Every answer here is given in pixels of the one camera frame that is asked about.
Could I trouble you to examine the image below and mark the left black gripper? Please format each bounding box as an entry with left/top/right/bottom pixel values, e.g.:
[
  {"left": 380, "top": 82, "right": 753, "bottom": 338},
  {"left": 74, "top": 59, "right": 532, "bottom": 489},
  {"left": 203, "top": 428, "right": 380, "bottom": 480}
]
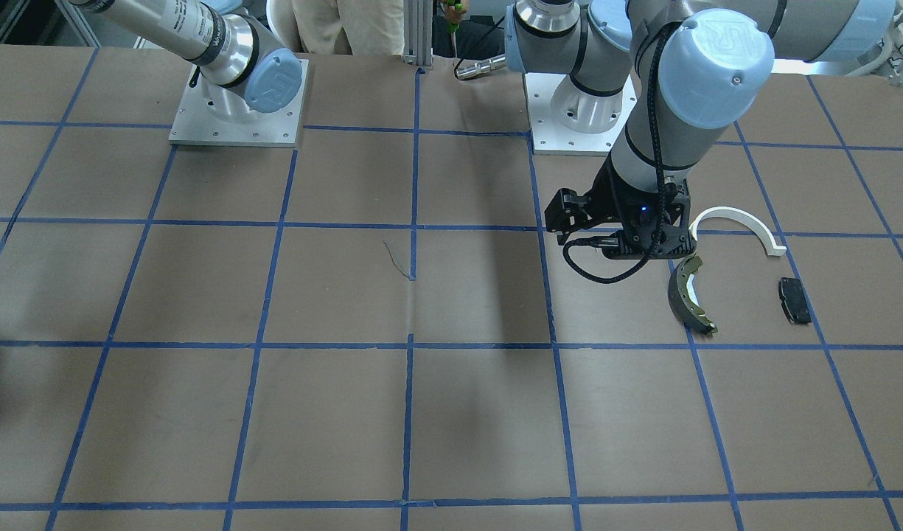
[{"left": 543, "top": 161, "right": 697, "bottom": 260}]

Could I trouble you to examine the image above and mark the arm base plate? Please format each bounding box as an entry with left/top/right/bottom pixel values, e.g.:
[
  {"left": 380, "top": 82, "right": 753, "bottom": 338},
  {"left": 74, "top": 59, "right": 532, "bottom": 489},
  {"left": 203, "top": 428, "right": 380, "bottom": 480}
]
[
  {"left": 524, "top": 73, "right": 637, "bottom": 157},
  {"left": 169, "top": 58, "right": 310, "bottom": 148}
]

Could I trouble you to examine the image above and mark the black brake pad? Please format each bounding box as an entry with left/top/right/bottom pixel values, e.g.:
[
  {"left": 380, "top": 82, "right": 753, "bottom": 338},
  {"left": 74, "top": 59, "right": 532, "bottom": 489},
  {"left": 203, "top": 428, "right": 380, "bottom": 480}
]
[{"left": 778, "top": 277, "right": 812, "bottom": 324}]

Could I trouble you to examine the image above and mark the green handled screwdriver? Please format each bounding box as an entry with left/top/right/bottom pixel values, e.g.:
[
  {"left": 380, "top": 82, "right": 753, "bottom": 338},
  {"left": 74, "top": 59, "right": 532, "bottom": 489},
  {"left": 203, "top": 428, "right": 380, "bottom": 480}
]
[{"left": 440, "top": 1, "right": 470, "bottom": 58}]

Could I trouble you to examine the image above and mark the white curved plastic piece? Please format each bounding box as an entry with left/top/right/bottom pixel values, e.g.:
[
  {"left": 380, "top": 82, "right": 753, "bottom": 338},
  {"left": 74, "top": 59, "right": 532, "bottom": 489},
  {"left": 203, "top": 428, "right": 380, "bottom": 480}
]
[{"left": 689, "top": 206, "right": 788, "bottom": 257}]

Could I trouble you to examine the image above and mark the aluminium frame post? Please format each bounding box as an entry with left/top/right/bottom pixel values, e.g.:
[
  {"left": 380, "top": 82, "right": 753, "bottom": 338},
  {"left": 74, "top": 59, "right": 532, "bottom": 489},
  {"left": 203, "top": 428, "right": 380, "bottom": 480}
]
[{"left": 402, "top": 0, "right": 435, "bottom": 70}]

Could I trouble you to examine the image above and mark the seated person beige shirt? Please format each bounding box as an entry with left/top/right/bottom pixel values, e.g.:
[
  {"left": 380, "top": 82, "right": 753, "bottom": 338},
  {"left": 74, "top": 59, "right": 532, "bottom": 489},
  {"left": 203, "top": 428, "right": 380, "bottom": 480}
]
[{"left": 290, "top": 1, "right": 405, "bottom": 56}]

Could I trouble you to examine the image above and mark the olive brake shoe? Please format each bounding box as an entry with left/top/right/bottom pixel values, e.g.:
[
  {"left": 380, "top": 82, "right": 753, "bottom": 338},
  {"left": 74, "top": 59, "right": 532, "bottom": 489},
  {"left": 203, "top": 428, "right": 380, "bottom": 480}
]
[{"left": 667, "top": 254, "right": 719, "bottom": 336}]

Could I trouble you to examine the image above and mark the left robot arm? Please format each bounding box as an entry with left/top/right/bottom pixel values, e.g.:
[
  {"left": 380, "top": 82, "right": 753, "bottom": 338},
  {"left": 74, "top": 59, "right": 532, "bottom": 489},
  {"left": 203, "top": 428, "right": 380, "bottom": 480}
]
[{"left": 504, "top": 1, "right": 895, "bottom": 260}]

